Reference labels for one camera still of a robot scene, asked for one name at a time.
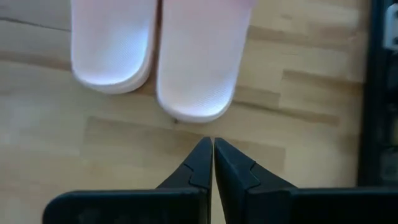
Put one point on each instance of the pink rubber slide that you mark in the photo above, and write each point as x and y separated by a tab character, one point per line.
112	43
202	59

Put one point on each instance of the black aluminium table frame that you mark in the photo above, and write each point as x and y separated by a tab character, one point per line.
373	109

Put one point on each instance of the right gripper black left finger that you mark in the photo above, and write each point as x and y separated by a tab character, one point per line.
124	208

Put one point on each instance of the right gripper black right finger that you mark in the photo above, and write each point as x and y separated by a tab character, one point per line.
280	208

